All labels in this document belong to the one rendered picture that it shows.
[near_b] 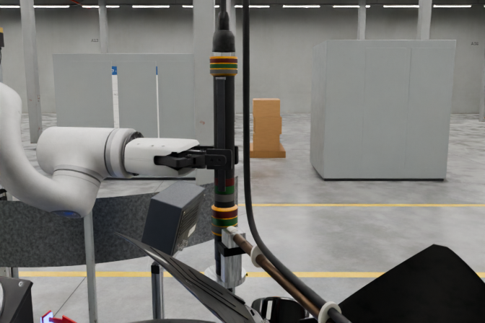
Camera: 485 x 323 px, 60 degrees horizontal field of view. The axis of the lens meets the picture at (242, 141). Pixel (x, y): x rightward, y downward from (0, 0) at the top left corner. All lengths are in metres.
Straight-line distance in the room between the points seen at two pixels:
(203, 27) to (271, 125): 4.21
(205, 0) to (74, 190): 4.48
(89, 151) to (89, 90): 6.42
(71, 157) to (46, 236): 2.00
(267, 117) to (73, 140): 8.14
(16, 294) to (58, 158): 0.60
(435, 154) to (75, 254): 5.93
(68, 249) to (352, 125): 5.13
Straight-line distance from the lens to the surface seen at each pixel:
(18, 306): 1.26
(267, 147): 8.89
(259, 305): 0.76
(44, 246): 2.75
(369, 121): 6.96
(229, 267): 0.69
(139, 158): 0.67
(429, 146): 7.34
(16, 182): 0.69
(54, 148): 0.75
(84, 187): 0.71
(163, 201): 1.38
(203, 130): 5.04
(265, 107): 8.78
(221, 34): 0.65
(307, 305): 0.48
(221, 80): 0.64
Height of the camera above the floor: 1.63
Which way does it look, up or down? 8 degrees down
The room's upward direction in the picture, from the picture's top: straight up
